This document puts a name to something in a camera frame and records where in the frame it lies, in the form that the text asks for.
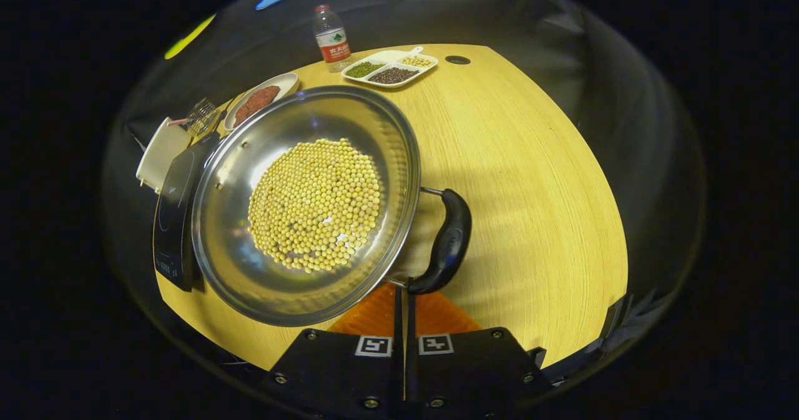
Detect pile of dark red beans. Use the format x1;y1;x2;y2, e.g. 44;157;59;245
368;67;419;85

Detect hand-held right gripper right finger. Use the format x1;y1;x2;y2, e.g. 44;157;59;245
406;290;554;420

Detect black induction cooktop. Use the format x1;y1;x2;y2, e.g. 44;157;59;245
153;132;220;293

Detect clear water bottle red label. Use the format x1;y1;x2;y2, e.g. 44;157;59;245
312;4;353;73

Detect white toaster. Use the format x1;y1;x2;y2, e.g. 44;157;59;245
135;117;192;194

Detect metal wire strainer pink handle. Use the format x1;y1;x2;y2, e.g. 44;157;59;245
167;98;223;137

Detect stainless steel pot black handles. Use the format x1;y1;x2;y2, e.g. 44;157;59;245
190;85;473;328

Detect pile of soybeans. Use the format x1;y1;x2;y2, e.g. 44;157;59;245
248;138;383;275

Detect white divided tray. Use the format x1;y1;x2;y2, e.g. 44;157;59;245
341;46;439;89

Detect reddish-brown meat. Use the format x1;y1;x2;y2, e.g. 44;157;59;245
233;85;282;127

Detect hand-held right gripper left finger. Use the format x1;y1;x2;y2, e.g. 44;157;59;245
261;283;406;420

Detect pile of green beans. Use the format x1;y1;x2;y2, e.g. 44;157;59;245
345;62;386;79

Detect white round plate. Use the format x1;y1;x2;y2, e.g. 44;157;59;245
223;72;300;132

